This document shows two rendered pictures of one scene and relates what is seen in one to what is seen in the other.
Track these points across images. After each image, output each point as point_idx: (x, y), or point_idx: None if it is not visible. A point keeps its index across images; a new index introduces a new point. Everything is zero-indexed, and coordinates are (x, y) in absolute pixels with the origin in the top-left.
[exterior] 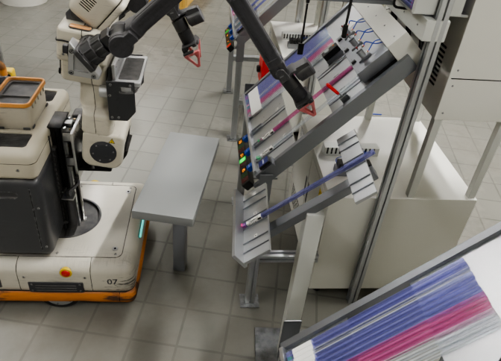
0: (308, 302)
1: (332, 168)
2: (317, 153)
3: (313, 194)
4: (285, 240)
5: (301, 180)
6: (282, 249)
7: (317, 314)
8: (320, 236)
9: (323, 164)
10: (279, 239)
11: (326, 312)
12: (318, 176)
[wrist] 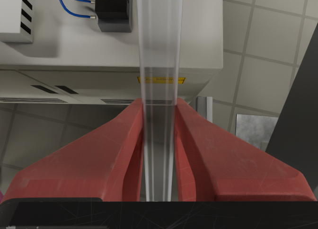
0: (194, 107)
1: (98, 31)
2: (20, 56)
3: (106, 85)
4: (81, 118)
5: (15, 91)
6: (99, 126)
7: (212, 99)
8: (201, 90)
9: (76, 53)
10: (77, 127)
11: (209, 87)
12: (106, 73)
